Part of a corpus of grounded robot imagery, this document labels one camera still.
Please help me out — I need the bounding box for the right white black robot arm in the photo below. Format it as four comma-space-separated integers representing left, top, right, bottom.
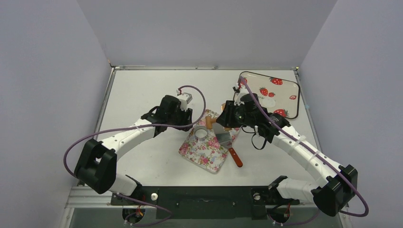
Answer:
216, 94, 358, 217

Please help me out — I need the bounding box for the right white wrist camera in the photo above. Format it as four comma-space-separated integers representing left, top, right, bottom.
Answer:
233, 85, 249, 102

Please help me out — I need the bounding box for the floral pattern tray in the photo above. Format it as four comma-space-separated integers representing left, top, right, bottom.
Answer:
179, 127, 229, 174

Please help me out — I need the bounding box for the metal spatula wooden handle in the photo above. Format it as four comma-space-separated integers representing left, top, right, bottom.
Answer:
212, 123, 243, 168

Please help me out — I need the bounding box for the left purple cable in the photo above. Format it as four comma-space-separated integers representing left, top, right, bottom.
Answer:
63, 85, 207, 228

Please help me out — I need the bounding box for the strawberry pattern tray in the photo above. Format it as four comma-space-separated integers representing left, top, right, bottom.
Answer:
235, 70, 300, 119

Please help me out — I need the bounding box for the aluminium front rail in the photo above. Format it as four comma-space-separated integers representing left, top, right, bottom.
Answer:
65, 185, 349, 209

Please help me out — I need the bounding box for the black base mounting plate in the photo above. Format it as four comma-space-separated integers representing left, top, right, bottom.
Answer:
110, 186, 300, 220

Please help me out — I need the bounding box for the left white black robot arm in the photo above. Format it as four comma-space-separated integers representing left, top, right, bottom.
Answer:
74, 93, 193, 204

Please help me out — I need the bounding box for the flat round dumpling wrapper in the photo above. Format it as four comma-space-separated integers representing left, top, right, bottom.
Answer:
262, 97, 276, 108

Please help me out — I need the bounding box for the round metal cutter ring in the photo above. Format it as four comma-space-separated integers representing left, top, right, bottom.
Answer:
192, 125, 209, 141

